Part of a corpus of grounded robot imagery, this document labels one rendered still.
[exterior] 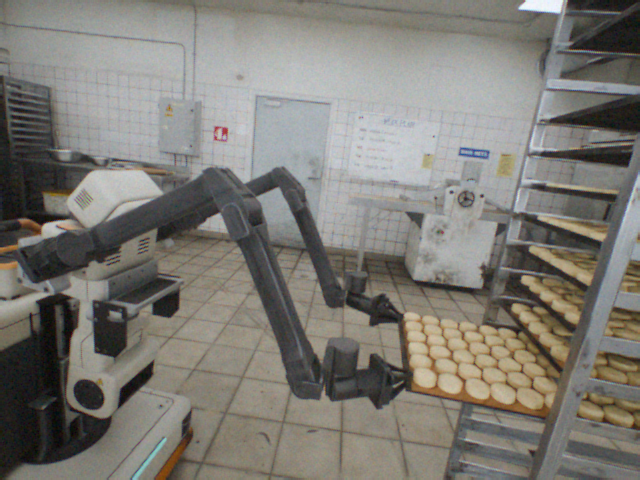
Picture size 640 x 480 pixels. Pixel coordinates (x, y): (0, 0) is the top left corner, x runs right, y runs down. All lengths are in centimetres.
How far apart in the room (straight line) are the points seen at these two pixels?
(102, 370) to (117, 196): 52
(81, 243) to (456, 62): 473
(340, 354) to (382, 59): 449
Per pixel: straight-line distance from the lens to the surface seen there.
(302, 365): 74
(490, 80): 519
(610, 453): 161
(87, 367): 126
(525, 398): 92
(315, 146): 482
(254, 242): 69
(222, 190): 69
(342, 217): 483
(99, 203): 105
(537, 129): 117
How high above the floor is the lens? 132
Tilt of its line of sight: 13 degrees down
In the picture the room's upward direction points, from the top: 7 degrees clockwise
